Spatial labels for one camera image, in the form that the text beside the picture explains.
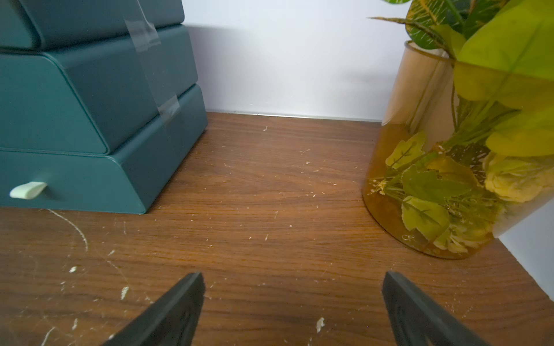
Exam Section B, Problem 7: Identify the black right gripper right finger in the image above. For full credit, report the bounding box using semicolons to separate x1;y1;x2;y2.
382;271;488;345

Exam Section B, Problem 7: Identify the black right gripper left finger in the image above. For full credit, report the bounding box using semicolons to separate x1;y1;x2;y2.
104;272;206;346

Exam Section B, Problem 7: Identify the white bottom drawer knob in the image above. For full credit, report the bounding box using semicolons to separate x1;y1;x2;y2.
10;182;48;200

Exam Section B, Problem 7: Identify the dark teal drawer cabinet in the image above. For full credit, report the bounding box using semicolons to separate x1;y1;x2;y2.
1;1;207;214

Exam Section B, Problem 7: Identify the amber glass vase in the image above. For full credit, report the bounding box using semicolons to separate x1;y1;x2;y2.
362;40;554;260

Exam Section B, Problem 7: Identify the green artificial plant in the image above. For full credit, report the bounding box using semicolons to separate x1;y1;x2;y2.
368;0;554;256

